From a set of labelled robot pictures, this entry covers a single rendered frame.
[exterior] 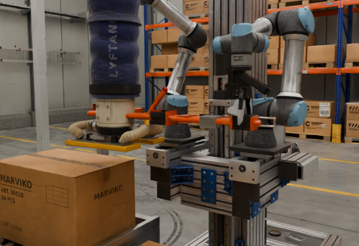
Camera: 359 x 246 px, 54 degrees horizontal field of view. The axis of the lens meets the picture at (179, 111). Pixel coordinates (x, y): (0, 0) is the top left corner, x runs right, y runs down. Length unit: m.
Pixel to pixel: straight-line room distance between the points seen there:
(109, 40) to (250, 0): 0.80
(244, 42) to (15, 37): 10.53
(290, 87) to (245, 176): 0.44
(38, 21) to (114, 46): 3.43
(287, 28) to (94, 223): 1.24
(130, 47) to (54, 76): 10.68
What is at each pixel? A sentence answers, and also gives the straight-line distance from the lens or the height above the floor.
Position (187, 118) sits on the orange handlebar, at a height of 1.21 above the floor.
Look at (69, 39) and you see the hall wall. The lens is 12.61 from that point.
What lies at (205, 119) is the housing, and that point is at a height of 1.21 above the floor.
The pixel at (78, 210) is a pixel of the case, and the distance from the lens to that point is 1.65.
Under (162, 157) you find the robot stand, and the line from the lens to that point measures 1.84.
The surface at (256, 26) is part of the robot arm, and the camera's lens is 1.64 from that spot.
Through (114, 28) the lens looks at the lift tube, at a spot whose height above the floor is 1.57.
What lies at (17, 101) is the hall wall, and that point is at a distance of 11.50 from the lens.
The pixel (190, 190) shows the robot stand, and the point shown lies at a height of 0.77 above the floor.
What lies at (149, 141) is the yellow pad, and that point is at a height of 1.09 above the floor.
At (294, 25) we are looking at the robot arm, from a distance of 1.70.
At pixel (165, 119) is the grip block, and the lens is 1.41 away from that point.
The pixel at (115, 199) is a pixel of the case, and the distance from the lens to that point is 1.81.
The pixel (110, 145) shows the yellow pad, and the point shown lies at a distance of 1.46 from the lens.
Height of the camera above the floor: 1.35
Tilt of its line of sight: 5 degrees down
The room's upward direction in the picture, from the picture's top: straight up
